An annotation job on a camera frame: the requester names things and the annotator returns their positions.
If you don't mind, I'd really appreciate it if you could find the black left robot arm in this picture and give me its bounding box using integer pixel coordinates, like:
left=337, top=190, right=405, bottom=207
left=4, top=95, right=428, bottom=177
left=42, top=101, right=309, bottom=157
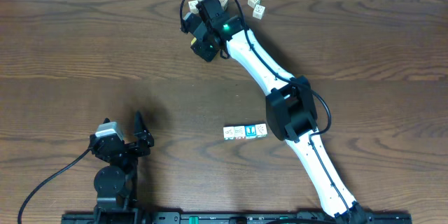
left=89, top=111, right=154, bottom=223

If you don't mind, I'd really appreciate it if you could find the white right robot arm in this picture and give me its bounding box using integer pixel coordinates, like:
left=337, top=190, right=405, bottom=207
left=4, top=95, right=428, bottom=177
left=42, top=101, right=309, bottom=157
left=181, top=0, right=368, bottom=223

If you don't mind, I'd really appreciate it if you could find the wooden block far left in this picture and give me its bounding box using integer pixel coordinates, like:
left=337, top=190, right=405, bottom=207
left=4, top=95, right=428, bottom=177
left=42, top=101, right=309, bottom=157
left=188, top=0, right=199, bottom=14

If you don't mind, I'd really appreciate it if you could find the wooden block letter A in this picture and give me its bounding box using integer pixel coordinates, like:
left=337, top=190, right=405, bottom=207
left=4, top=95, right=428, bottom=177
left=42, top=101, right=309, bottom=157
left=255, top=123, right=267, bottom=138

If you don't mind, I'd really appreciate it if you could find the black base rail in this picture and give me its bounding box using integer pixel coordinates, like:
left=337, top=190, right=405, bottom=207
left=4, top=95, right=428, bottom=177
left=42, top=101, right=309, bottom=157
left=61, top=210, right=413, bottom=224

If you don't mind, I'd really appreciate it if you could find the wooden block blue top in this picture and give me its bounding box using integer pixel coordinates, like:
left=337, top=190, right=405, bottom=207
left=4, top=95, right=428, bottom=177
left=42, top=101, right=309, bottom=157
left=244, top=125, right=257, bottom=139

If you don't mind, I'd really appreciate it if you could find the wooden block back right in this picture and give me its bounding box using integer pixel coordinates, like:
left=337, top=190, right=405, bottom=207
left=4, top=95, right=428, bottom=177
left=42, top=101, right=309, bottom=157
left=247, top=0, right=261, bottom=8

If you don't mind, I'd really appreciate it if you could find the wooden block blue side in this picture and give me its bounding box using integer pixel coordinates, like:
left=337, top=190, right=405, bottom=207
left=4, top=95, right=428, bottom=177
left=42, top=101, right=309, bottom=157
left=253, top=4, right=265, bottom=20

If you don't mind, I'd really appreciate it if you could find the wooden block letter G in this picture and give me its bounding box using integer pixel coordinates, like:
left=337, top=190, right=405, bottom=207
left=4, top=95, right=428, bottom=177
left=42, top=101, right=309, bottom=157
left=223, top=126, right=235, bottom=141

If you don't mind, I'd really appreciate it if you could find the wooden block ladybug yellow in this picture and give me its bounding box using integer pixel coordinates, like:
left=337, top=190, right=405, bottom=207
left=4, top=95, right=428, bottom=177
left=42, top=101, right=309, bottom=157
left=234, top=125, right=246, bottom=139

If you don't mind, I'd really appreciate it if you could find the wooden block green side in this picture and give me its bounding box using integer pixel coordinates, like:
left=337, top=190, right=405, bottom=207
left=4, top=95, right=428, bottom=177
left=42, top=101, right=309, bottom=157
left=219, top=0, right=228, bottom=11

